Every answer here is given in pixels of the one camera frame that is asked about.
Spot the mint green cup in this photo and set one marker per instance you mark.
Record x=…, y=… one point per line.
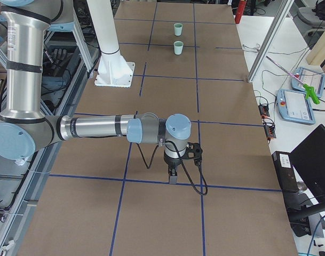
x=178, y=47
x=178, y=27

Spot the orange black connector strip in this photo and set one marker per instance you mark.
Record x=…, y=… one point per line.
x=268, y=123

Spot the black desktop computer box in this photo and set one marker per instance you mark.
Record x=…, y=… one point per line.
x=285, y=172

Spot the lower teach pendant tablet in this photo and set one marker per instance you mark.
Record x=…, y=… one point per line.
x=294, y=107

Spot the teach pendant tablet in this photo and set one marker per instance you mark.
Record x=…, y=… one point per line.
x=311, y=78
x=294, y=107

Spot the black monitor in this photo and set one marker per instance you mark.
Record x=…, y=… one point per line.
x=308, y=158

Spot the upper teach pendant tablet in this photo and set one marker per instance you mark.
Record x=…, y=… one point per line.
x=311, y=78

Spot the red fire extinguisher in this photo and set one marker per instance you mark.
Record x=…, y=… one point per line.
x=240, y=11

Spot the wooden beam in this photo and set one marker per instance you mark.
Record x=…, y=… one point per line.
x=317, y=53

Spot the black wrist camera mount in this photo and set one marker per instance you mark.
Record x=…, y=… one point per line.
x=193, y=151

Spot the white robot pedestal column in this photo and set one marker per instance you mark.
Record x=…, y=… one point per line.
x=113, y=69

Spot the green handled grabber stick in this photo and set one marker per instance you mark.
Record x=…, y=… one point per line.
x=310, y=91

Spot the aluminium frame post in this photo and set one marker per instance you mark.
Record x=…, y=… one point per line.
x=269, y=38

